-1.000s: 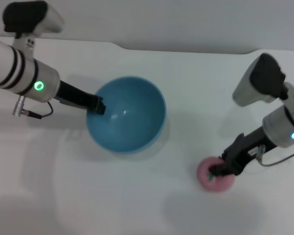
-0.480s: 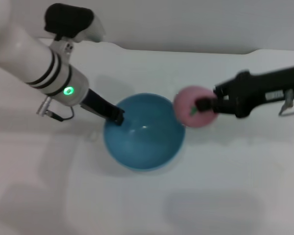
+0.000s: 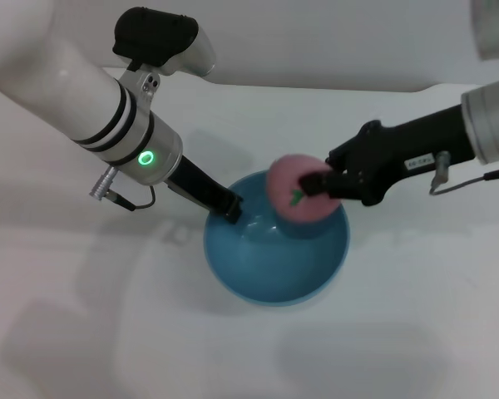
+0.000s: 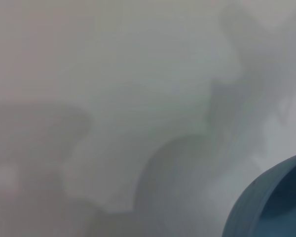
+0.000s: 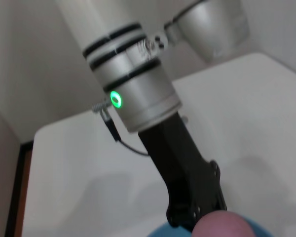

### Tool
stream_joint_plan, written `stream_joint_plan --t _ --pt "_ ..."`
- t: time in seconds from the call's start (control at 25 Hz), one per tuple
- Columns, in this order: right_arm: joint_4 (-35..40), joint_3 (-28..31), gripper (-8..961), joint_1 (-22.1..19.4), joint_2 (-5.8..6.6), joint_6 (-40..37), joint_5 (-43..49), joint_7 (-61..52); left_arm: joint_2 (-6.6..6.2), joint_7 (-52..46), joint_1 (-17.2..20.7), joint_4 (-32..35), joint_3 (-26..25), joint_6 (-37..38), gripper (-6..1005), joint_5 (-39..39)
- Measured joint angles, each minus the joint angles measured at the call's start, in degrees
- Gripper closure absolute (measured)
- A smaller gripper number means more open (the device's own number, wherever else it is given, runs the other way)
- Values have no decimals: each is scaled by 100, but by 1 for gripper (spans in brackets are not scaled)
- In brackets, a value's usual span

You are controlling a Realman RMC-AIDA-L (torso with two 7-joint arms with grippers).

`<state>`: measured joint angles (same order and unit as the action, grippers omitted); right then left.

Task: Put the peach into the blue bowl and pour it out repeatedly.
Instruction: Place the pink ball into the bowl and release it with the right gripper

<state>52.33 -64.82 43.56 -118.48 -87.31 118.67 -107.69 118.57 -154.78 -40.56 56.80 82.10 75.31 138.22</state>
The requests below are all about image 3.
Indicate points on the pink toy peach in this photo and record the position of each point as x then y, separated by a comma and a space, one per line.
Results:
291, 183

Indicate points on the blue bowl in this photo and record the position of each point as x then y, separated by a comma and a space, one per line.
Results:
274, 266

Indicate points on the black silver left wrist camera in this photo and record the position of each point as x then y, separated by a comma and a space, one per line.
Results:
158, 39

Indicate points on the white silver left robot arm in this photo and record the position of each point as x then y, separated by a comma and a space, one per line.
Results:
75, 95

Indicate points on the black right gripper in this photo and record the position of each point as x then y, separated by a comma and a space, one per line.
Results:
399, 154

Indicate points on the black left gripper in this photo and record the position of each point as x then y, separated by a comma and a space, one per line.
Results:
197, 187

